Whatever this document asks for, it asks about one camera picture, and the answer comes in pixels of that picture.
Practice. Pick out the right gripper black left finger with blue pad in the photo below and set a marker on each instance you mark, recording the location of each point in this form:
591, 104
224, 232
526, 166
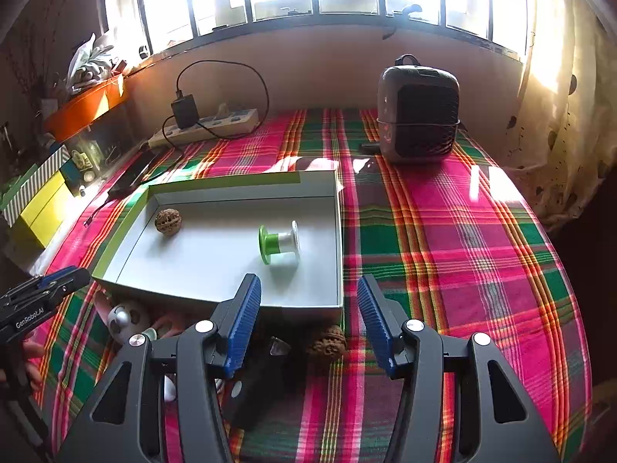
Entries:
123, 419

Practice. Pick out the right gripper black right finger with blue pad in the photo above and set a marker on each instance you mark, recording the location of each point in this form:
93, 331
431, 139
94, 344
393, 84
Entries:
495, 419

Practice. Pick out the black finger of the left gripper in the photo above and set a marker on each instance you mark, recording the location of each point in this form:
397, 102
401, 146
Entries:
39, 284
46, 292

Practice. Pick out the black rectangular device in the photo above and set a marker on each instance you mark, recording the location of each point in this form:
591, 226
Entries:
255, 386

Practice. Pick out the white round panda toy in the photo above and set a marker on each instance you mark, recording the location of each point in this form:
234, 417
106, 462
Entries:
126, 319

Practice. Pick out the brown walnut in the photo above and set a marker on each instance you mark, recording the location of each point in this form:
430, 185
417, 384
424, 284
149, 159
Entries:
328, 344
168, 221

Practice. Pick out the green and white spool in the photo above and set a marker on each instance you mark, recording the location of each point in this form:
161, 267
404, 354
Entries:
278, 243

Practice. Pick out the pink white clip toy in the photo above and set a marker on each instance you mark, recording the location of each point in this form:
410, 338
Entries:
167, 325

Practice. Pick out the person's left hand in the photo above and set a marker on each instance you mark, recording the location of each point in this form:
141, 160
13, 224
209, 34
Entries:
33, 351

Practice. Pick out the yellow box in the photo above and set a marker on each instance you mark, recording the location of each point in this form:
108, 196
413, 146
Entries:
43, 215

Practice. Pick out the black phone on bed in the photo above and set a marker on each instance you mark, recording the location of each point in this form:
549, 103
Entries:
129, 180

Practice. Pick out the striped white green box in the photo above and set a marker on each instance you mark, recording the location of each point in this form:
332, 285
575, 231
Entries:
23, 191

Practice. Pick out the white shallow box green rim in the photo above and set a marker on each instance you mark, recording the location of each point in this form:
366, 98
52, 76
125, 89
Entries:
217, 245

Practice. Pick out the plaid pink green bedsheet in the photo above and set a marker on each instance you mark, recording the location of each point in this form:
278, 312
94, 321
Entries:
450, 246

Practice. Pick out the orange planter tray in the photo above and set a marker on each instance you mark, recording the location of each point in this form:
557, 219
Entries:
85, 108

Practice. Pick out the grey portable heater fan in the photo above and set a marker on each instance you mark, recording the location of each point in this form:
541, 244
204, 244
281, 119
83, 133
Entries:
418, 113

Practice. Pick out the white power strip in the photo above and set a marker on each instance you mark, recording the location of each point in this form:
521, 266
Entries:
236, 123

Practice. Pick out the cream dotted curtain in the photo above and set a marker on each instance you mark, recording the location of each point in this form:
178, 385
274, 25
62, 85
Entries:
563, 144

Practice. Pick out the black charger adapter with cable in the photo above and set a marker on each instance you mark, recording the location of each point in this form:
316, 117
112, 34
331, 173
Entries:
185, 111

